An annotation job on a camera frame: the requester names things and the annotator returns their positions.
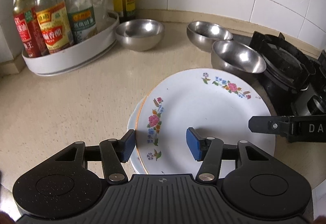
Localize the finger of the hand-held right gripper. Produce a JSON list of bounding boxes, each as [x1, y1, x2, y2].
[[248, 115, 297, 136]]

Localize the plain white plate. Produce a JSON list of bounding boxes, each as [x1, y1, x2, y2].
[[127, 97, 277, 176]]

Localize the large floral white plate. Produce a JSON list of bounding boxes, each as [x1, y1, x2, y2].
[[136, 68, 275, 176]]

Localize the black gas stove burner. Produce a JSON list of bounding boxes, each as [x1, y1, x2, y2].
[[233, 31, 326, 117]]

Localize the red label sauce bottle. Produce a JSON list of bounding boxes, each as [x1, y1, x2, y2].
[[12, 0, 49, 58]]

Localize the stainless steel bowl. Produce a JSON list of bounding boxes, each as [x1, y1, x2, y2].
[[211, 40, 267, 75], [115, 19, 165, 52], [186, 21, 234, 48]]

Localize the yellow cap vinegar bottle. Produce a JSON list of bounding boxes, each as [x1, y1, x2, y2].
[[34, 0, 74, 55]]

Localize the white two-tier rotating rack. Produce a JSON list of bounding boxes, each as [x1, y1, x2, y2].
[[10, 0, 120, 77]]

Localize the purple label white bottle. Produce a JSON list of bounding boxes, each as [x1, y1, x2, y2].
[[65, 0, 98, 44]]

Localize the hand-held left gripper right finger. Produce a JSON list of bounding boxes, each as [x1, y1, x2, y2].
[[186, 127, 274, 184]]

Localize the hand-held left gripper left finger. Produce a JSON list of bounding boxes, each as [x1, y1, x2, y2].
[[55, 129, 135, 185]]

